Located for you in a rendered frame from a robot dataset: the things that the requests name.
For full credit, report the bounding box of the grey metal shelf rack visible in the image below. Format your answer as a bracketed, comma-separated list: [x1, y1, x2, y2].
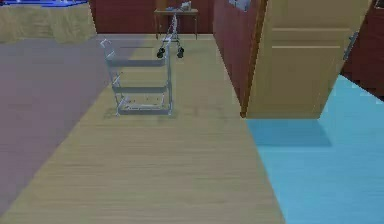
[99, 38, 174, 117]

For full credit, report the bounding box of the brown wooden side table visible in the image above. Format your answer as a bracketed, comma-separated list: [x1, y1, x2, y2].
[153, 8, 200, 41]

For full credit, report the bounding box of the tan wooden room door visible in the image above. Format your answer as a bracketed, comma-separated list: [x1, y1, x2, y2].
[240, 0, 373, 120]

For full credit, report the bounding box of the grey wheeled cart frame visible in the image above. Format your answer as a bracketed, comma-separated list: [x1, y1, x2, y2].
[156, 14, 186, 60]

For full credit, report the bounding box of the grey framed wall picture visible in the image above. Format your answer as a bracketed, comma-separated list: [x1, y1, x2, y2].
[228, 0, 252, 12]

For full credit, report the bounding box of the grey door handle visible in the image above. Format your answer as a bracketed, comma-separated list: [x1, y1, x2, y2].
[343, 31, 360, 62]

